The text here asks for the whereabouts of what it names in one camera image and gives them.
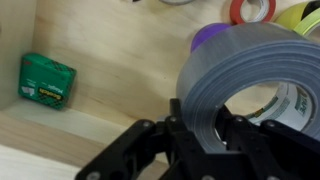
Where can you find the small red tape roll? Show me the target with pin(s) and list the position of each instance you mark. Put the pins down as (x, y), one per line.
(235, 11)

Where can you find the small purple tape roll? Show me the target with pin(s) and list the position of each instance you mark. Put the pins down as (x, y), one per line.
(206, 33)

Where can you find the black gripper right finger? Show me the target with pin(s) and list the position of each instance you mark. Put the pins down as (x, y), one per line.
(266, 146)

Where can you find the green Scotch tape box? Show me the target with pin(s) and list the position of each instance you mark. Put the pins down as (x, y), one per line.
(43, 81)

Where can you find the wooden drawer white front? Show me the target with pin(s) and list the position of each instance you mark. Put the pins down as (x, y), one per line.
(116, 50)

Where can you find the grey duct tape roll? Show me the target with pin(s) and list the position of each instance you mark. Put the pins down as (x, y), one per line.
(233, 53)

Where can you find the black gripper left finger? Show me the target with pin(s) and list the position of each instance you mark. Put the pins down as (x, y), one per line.
(133, 150)

